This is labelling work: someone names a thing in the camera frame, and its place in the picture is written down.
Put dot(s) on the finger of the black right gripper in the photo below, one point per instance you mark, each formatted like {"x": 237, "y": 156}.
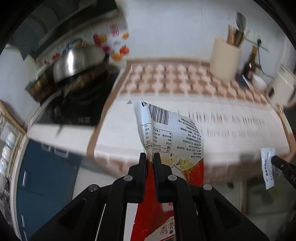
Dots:
{"x": 288, "y": 169}

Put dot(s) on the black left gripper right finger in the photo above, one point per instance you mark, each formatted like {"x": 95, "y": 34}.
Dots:
{"x": 201, "y": 213}

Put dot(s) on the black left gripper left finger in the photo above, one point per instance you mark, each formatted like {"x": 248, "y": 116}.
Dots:
{"x": 98, "y": 213}

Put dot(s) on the small white sachet wrapper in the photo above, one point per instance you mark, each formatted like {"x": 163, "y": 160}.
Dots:
{"x": 269, "y": 171}

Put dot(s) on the red white snack bag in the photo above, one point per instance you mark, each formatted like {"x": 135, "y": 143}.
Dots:
{"x": 175, "y": 149}

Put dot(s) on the blue cabinet door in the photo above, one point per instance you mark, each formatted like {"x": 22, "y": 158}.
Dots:
{"x": 45, "y": 185}

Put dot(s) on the checkered brown tablecloth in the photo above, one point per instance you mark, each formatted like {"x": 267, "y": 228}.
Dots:
{"x": 234, "y": 123}

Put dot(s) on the white electric kettle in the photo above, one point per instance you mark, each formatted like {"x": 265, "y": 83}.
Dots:
{"x": 281, "y": 92}

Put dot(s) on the white bowl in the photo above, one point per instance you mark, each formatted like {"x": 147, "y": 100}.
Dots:
{"x": 258, "y": 83}

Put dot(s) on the black stove top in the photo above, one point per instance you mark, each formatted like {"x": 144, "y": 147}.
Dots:
{"x": 82, "y": 107}

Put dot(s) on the dark sauce bottle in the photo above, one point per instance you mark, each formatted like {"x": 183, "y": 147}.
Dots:
{"x": 250, "y": 66}

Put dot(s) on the cream utensil holder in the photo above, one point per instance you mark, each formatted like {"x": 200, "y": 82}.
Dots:
{"x": 224, "y": 60}

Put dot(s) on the wooden chopsticks bundle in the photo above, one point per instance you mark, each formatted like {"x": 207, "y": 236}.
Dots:
{"x": 235, "y": 37}

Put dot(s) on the steel wok pan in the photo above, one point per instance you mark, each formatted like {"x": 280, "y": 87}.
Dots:
{"x": 51, "y": 77}

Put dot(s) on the metal spatula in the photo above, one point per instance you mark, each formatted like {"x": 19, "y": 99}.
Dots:
{"x": 240, "y": 21}

